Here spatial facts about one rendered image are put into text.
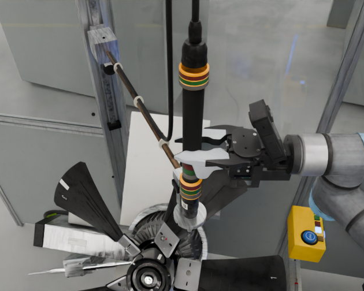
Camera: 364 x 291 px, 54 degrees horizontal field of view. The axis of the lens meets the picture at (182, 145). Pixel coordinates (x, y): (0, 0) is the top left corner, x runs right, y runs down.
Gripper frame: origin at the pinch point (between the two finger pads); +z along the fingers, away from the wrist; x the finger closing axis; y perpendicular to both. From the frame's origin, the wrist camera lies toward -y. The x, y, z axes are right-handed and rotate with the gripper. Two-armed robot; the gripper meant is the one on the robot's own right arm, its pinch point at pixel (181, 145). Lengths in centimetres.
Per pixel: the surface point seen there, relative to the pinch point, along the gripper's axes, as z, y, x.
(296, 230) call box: -38, 60, 21
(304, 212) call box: -42, 60, 28
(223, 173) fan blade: -10.4, 25.1, 15.6
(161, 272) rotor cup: 5.2, 43.0, -2.0
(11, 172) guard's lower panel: 97, 109, 89
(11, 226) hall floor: 117, 167, 90
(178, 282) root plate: 0.8, 47.3, -2.6
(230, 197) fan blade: -11.8, 27.3, 9.6
